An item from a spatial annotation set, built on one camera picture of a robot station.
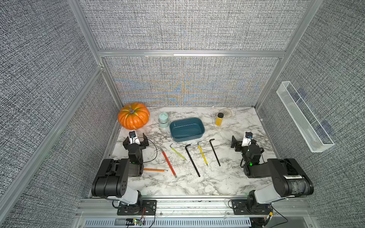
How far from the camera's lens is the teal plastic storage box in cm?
102

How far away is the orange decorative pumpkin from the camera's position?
994mm

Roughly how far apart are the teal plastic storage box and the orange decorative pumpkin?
20 cm
